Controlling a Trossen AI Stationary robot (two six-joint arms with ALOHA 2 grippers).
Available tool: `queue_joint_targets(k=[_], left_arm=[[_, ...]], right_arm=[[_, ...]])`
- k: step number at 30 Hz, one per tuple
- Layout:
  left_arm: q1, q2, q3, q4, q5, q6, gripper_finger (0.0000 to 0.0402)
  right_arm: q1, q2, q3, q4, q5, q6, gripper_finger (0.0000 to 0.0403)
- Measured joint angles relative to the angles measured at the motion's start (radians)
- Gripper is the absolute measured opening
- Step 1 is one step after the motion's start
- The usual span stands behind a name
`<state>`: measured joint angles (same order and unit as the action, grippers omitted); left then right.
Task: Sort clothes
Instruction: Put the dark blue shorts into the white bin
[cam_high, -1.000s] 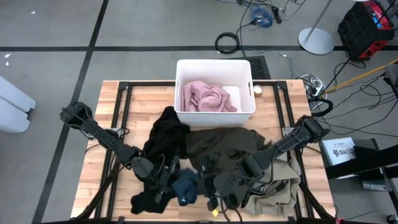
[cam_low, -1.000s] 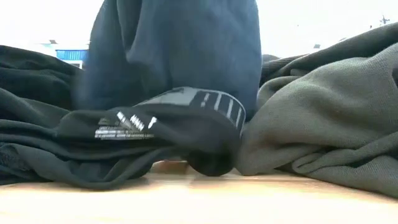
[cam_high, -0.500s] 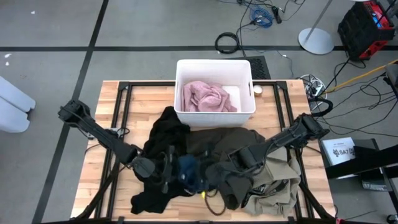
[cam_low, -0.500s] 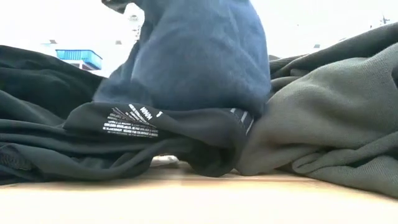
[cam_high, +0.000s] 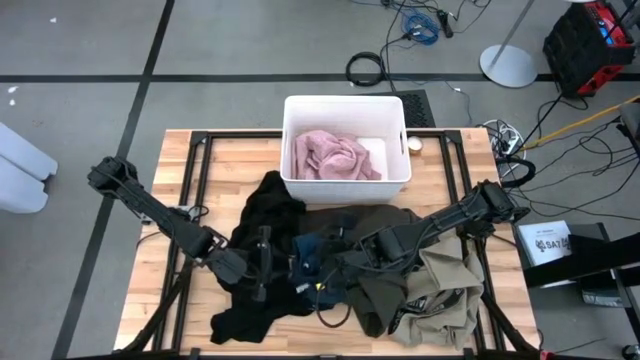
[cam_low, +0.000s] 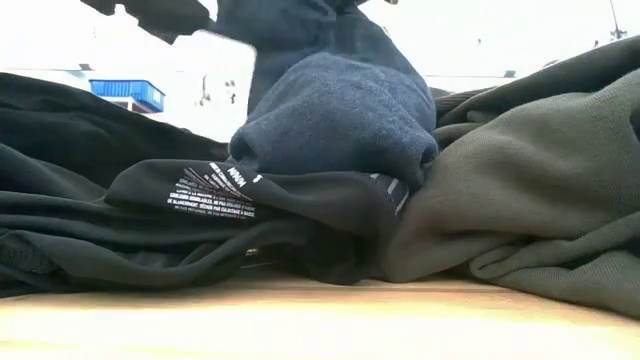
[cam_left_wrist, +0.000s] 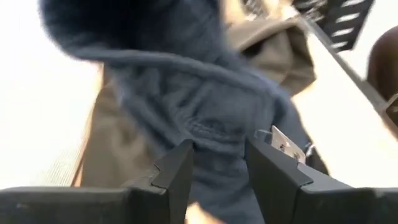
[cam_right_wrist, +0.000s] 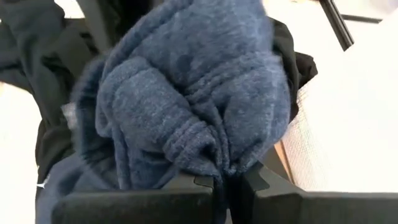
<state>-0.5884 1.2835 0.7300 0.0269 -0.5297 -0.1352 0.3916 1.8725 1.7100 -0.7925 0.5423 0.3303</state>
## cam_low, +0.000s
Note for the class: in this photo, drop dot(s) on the navy blue garment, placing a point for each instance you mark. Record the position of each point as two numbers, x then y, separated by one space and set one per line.
340 115

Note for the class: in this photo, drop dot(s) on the black garment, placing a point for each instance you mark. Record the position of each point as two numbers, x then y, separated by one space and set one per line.
150 235
75 120

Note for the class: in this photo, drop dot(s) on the olive green garment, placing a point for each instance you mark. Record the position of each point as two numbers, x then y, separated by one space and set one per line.
525 175

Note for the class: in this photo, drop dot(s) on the blue storage bin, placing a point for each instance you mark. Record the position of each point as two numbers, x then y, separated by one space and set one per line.
125 92

